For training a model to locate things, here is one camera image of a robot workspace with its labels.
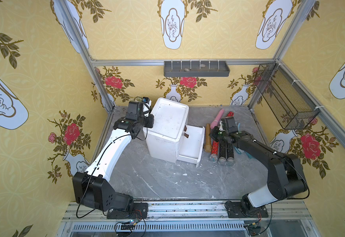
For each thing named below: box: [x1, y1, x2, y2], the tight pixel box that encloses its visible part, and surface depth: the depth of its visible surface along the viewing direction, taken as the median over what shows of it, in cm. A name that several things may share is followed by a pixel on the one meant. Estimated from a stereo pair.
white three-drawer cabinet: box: [142, 97, 190, 164], surface depth 83 cm
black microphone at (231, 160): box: [226, 142, 236, 167], surface depth 92 cm
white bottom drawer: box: [175, 124, 206, 168], surface depth 96 cm
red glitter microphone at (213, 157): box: [209, 140, 220, 163], surface depth 94 cm
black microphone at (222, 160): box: [217, 141, 227, 166], surface depth 90 cm
